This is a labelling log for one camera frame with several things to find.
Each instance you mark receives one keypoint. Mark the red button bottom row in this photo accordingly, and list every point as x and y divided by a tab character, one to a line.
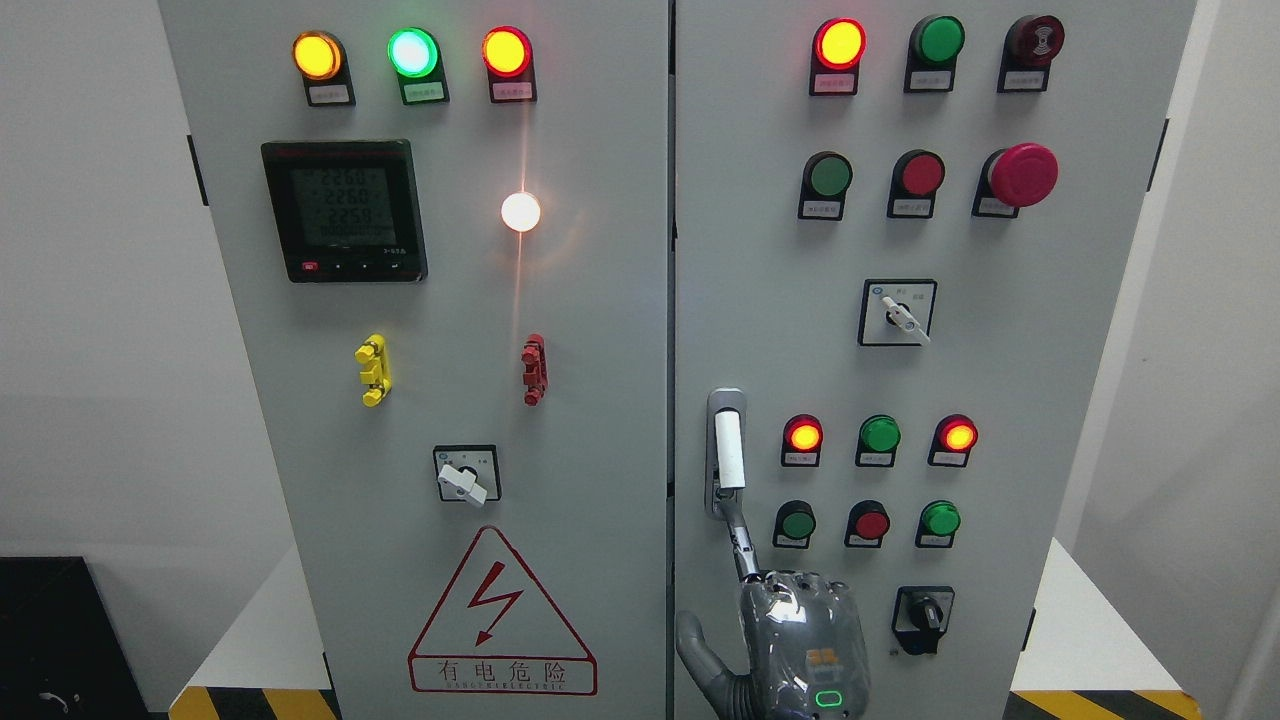
868	523

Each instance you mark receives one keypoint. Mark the black rotary knob switch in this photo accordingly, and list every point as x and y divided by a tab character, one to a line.
920	617

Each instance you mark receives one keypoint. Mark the black digital power meter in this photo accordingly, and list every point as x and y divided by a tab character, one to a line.
346	211

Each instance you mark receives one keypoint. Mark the green light lower middle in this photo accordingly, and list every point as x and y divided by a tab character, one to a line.
878	439

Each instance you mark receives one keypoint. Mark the red emergency stop button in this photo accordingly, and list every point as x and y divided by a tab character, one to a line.
1015	178

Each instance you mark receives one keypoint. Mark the red lit light lower right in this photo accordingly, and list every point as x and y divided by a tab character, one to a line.
953	441

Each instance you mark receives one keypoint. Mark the red push button second row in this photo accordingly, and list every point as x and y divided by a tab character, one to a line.
915	180

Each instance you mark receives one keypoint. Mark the white lit indicator light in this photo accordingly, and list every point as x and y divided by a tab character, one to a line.
521	211

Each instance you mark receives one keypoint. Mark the grey cabinet door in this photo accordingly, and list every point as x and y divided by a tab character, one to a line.
771	304
583	473

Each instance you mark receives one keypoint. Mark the grey left cabinet door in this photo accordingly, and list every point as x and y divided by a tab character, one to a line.
583	473

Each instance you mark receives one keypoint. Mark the left door rotary switch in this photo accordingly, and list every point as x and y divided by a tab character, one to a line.
467	473

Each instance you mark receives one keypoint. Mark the red terminal connector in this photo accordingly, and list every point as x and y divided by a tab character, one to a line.
535	376

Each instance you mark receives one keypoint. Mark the silver door lock handle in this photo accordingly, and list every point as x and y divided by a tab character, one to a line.
725	473

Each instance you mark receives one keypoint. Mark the red lit light lower left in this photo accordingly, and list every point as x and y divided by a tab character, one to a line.
801	442

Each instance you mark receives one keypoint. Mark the green button bottom row right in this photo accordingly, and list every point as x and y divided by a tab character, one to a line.
937	525

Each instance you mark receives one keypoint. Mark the red lit indicator light left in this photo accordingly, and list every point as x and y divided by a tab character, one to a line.
509	64

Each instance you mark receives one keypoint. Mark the grey robot hand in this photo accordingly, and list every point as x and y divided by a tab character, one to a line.
808	658

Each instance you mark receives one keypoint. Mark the black box lower left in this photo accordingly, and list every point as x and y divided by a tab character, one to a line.
60	658

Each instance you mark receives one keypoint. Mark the green push button top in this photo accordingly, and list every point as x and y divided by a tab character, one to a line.
933	46

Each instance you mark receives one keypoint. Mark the green lit indicator light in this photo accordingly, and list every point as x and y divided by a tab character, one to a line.
417	59

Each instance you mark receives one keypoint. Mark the upper right rotary switch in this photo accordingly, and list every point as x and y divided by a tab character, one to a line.
897	312

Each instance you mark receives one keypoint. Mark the red lit light top right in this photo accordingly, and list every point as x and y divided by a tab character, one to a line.
837	49

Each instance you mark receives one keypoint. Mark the green button bottom row left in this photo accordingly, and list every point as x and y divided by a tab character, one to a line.
794	525

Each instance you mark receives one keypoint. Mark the white platform hazard stripes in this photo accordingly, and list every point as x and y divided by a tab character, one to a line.
1082	660

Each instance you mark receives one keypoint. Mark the yellow indicator light top left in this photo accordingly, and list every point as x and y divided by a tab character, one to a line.
322	62

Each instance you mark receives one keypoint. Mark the grey right cabinet door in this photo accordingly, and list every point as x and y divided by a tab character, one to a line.
771	304

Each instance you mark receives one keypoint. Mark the green push button second row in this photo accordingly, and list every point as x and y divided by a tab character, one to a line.
827	176

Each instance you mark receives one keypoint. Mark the yellow terminal connector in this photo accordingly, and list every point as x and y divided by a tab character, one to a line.
371	355

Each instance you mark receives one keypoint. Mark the red electric warning sticker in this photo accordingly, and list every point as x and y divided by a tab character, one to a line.
495	629

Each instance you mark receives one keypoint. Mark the dark red buzzer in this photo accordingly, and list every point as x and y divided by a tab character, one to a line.
1030	46

